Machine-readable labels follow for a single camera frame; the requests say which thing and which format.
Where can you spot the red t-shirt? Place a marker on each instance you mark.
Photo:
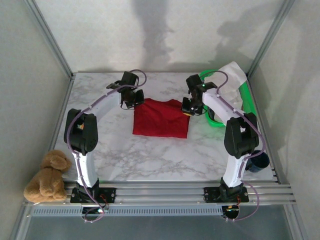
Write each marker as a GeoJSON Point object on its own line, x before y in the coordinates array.
{"type": "Point", "coordinates": [160, 120]}

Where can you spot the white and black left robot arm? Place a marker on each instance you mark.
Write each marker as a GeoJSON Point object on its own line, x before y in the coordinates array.
{"type": "Point", "coordinates": [86, 165]}

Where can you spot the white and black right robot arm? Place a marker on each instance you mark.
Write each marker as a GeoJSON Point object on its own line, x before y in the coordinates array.
{"type": "Point", "coordinates": [232, 170]}

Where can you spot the white t-shirt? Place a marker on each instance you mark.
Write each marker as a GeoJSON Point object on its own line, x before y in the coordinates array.
{"type": "Point", "coordinates": [232, 72]}

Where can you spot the green plastic basket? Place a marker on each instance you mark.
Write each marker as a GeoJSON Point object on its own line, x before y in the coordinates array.
{"type": "Point", "coordinates": [247, 100]}

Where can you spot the dark blue mug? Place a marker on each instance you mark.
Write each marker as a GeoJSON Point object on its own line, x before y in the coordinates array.
{"type": "Point", "coordinates": [260, 162]}

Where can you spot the controller board with LED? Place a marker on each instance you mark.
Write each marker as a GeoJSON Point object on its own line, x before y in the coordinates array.
{"type": "Point", "coordinates": [231, 209]}
{"type": "Point", "coordinates": [98, 211]}

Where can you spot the brown plush toy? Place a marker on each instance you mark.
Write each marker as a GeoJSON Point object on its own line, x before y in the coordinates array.
{"type": "Point", "coordinates": [47, 180]}

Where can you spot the aluminium table side rail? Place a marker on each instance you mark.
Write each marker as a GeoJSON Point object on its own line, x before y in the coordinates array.
{"type": "Point", "coordinates": [260, 117]}
{"type": "Point", "coordinates": [65, 102]}

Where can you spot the aluminium mounting rail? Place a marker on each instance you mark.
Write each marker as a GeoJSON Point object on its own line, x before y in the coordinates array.
{"type": "Point", "coordinates": [160, 192]}

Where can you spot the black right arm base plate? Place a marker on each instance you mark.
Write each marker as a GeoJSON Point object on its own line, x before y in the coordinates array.
{"type": "Point", "coordinates": [211, 195]}

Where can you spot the aluminium frame post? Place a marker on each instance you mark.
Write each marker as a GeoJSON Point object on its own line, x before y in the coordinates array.
{"type": "Point", "coordinates": [51, 40]}
{"type": "Point", "coordinates": [268, 40]}

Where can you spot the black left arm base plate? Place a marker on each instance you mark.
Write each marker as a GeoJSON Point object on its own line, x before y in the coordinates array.
{"type": "Point", "coordinates": [110, 195]}

